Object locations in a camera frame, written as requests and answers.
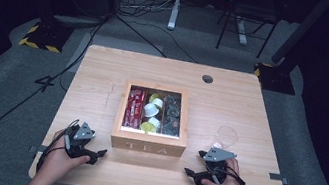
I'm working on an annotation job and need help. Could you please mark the black yellow striped stand base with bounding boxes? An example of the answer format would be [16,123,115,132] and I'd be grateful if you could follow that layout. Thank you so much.
[250,60,300,96]
[17,15,76,56]

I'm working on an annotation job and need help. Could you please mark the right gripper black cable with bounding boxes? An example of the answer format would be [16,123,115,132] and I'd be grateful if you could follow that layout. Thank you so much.
[211,163,254,185]

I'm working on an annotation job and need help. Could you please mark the grey table cable grommet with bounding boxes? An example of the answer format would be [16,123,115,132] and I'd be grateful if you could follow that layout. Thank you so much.
[201,74,215,85]

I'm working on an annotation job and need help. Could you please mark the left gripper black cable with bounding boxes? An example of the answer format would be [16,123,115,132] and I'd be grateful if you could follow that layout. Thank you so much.
[35,113,81,177]

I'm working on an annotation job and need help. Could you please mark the row of dark tea packets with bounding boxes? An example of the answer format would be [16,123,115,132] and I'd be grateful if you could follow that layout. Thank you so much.
[158,93,186,138]

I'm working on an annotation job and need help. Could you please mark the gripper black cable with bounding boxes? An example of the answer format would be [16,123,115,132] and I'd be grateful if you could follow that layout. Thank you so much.
[211,163,254,185]
[35,113,81,177]

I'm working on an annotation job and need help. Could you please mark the slanted dark metal pole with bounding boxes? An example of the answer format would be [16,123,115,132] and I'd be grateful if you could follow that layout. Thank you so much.
[270,0,329,73]

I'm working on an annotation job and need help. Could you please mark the row of red packets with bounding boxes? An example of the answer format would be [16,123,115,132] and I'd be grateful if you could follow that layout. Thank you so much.
[121,86,148,130]

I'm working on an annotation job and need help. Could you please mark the long black floor cable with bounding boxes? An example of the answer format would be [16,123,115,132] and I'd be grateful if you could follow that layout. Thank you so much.
[0,0,114,185]

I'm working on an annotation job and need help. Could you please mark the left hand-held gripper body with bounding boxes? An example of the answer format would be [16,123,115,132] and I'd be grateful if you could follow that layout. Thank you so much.
[60,118,104,166]

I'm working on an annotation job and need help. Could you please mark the clear plastic cup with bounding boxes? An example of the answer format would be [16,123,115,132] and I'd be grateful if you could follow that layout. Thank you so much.
[211,123,241,153]

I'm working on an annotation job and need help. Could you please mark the grey tape strip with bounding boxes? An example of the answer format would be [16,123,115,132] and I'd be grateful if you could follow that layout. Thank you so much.
[28,142,48,157]
[267,172,290,185]

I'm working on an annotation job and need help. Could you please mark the white creamer cup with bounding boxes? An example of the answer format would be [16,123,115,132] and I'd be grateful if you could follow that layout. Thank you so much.
[142,101,161,120]
[151,97,165,109]
[147,115,162,129]

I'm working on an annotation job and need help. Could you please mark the white desk frame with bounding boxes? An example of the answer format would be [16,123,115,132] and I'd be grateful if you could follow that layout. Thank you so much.
[165,0,256,47]

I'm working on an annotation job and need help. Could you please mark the wooden tea box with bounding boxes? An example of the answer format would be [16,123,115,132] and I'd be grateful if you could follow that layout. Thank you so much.
[108,77,197,161]

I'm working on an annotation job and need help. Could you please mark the yellow-green lidded creamer cup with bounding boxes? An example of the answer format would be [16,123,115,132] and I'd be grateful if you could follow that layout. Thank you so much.
[140,120,159,135]
[148,91,160,105]

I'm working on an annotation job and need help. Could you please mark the tangle of floor cables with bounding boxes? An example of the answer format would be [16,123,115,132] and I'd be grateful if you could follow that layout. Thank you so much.
[116,0,182,27]

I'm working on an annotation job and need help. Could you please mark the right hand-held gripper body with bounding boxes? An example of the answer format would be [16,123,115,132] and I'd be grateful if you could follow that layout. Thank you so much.
[191,144,240,185]

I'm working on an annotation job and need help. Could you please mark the black chair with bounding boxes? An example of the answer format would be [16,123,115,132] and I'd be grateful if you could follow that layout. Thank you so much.
[212,0,284,62]

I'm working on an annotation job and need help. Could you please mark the person's left hand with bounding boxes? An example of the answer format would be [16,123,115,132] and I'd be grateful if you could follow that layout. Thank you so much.
[41,126,96,185]

